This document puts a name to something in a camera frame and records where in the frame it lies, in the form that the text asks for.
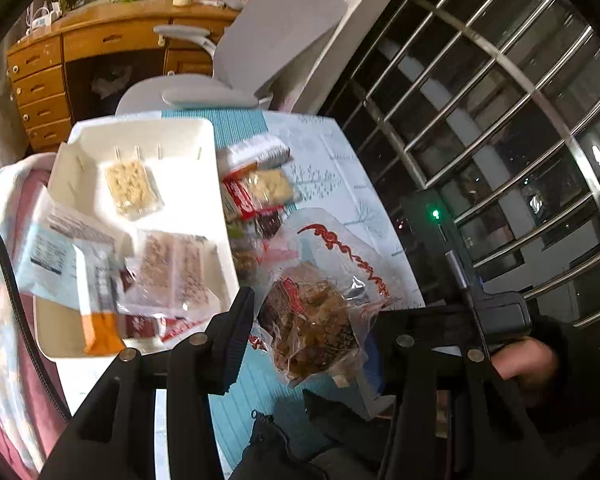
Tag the wooden desk with drawers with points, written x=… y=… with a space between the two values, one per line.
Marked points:
x=79 y=67

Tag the grey office chair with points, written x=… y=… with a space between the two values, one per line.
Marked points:
x=263 y=40

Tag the clear pack pale crackers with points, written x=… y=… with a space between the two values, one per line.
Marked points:
x=131 y=189

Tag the large white snack bag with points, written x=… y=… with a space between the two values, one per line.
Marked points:
x=46 y=263

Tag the clear pack pale biscuit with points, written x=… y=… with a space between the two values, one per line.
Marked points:
x=271 y=188

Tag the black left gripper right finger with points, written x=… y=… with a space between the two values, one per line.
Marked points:
x=490 y=436

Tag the dark chocolate snack packet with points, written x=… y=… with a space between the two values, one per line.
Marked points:
x=268 y=224

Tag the white wrapped biscuit roll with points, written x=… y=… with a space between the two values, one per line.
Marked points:
x=261 y=151

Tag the person's hand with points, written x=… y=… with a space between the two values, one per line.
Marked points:
x=527 y=360

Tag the patterned blue white tablecloth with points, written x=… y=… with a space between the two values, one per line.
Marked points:
x=328 y=175

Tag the clear bag brown snacks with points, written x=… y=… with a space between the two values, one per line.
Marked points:
x=319 y=289

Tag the metal window grille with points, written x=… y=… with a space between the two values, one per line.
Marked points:
x=494 y=106

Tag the dark red snack packet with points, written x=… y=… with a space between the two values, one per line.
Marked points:
x=157 y=327

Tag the pink blanket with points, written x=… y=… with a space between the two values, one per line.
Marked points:
x=29 y=423

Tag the clear pack printed label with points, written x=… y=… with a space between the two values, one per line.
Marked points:
x=162 y=249

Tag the green snack packet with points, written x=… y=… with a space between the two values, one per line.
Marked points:
x=235 y=230

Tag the orange white snack packet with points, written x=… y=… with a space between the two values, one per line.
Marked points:
x=95 y=290

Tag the red cookies packet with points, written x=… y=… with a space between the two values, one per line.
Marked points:
x=238 y=203

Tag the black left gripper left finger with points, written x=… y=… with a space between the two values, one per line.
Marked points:
x=112 y=434

